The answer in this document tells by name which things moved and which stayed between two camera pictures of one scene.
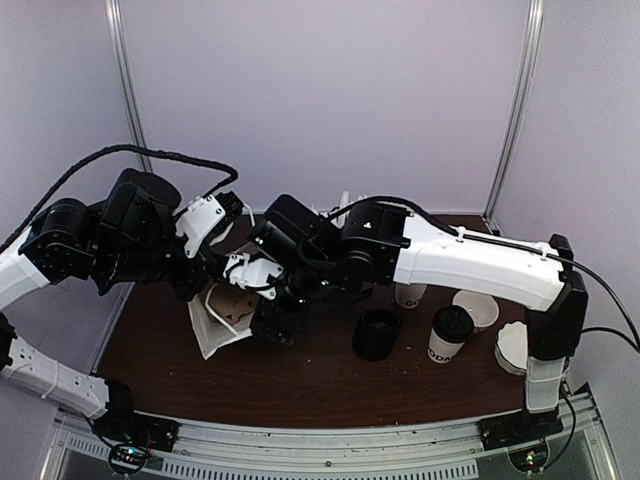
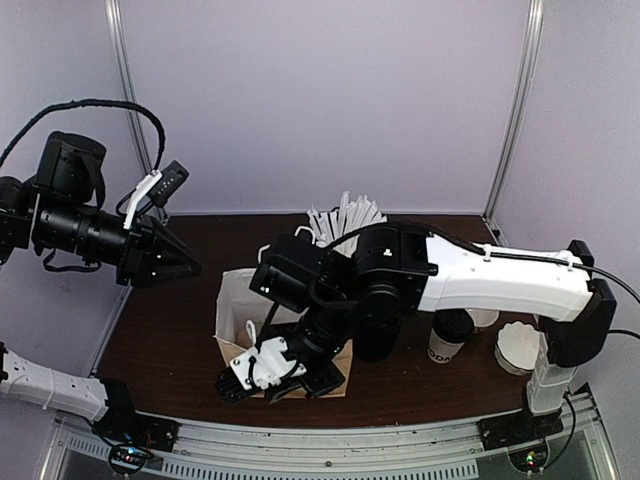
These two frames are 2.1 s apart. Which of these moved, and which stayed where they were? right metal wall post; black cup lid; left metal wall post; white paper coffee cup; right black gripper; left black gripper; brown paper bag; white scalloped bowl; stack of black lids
Moved: left black gripper; brown paper bag; right black gripper
Stayed: white scalloped bowl; left metal wall post; right metal wall post; white paper coffee cup; black cup lid; stack of black lids
